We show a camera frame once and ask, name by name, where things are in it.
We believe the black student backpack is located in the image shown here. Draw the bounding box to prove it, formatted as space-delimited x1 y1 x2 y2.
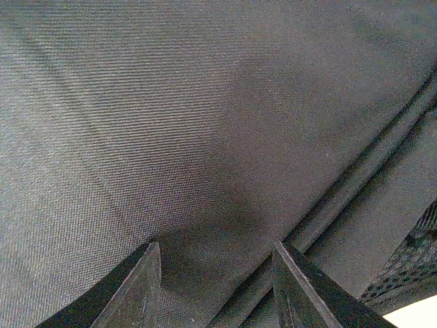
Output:
1 1 436 327

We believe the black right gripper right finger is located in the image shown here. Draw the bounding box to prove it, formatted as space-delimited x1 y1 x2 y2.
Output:
272 242 394 328

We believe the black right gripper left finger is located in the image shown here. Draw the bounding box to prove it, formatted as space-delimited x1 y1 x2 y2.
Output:
38 242 161 327

